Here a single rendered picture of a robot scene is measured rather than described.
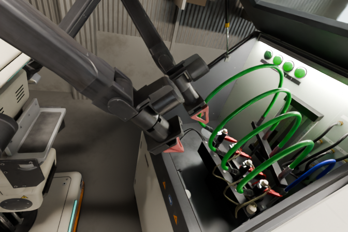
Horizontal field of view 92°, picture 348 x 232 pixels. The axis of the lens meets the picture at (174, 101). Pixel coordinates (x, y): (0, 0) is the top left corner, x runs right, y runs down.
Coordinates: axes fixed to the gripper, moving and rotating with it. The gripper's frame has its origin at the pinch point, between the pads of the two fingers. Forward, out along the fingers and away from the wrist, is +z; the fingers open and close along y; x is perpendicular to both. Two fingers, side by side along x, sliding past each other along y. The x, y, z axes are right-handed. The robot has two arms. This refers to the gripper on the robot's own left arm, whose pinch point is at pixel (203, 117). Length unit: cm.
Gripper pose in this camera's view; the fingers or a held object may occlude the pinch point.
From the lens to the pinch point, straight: 63.1
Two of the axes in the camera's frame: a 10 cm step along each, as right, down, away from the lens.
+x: -8.2, 5.6, 1.0
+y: -1.9, -4.3, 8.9
